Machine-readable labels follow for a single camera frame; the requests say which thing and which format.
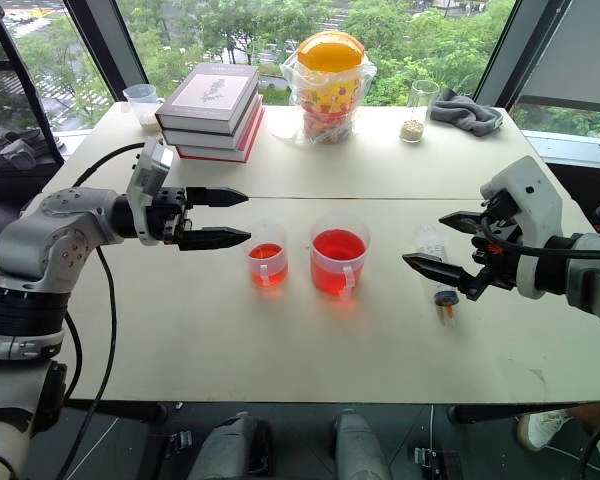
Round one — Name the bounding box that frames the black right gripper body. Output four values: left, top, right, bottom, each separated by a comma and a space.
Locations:
463, 191, 522, 302

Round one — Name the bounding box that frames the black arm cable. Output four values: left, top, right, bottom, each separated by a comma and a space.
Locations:
53, 141, 147, 480
481, 216, 600, 260

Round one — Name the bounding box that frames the dark hardcover book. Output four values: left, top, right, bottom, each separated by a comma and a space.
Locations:
160, 93, 264, 151

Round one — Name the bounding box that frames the black metal frame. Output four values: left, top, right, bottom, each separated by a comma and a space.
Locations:
0, 3, 67, 167

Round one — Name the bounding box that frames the grey roller blind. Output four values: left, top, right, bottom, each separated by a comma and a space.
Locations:
518, 0, 600, 110

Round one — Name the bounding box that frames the large cup red liquid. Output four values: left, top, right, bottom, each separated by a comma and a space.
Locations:
308, 214, 372, 300

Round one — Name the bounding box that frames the grey cloth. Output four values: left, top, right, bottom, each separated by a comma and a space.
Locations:
429, 87, 504, 138

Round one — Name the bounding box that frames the tall glass with grains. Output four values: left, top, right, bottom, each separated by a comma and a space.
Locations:
398, 79, 441, 145

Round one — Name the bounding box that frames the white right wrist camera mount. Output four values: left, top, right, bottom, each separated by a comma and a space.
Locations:
479, 155, 566, 301

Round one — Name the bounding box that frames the white shoe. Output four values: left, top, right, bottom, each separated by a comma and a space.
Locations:
516, 408, 576, 452

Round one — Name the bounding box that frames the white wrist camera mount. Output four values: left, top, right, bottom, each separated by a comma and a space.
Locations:
125, 138, 176, 247
479, 155, 566, 301

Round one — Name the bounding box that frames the clear plastic bag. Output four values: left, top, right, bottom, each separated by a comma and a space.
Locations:
271, 48, 379, 148

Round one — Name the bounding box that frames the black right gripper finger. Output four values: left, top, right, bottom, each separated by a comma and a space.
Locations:
401, 252, 484, 301
438, 210, 489, 233

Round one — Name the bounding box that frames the dark window pillar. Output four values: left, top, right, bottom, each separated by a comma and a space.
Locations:
61, 0, 150, 103
471, 0, 557, 109

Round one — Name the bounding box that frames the grey hardcover book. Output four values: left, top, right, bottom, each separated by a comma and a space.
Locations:
154, 62, 261, 136

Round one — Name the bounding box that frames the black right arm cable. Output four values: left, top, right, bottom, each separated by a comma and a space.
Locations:
481, 216, 600, 260

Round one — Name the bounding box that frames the empty clear measuring cup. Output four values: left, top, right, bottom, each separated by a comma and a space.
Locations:
122, 83, 166, 133

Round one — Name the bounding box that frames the black table crossbar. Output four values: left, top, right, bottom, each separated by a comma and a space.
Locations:
63, 399, 169, 426

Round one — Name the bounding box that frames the clear plastic syringe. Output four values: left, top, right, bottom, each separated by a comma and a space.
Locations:
415, 224, 462, 322

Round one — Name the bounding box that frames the grey rounded robot leg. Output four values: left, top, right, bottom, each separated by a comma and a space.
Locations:
333, 408, 395, 480
186, 411, 274, 480

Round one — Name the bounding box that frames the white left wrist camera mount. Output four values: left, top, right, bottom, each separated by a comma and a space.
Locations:
125, 138, 176, 247

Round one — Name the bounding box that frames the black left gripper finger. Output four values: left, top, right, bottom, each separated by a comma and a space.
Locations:
185, 186, 250, 210
177, 226, 253, 253

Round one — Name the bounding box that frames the candy jar with orange lid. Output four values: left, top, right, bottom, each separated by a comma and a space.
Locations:
295, 30, 369, 146

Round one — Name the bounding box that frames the small cup red liquid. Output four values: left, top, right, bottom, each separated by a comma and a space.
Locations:
243, 220, 288, 292

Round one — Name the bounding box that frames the red hardcover book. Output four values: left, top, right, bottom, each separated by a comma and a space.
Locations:
171, 106, 267, 165

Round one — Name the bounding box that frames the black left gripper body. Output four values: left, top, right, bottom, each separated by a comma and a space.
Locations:
148, 186, 195, 247

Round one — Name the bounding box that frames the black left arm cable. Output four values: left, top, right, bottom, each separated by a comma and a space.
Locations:
53, 141, 147, 480

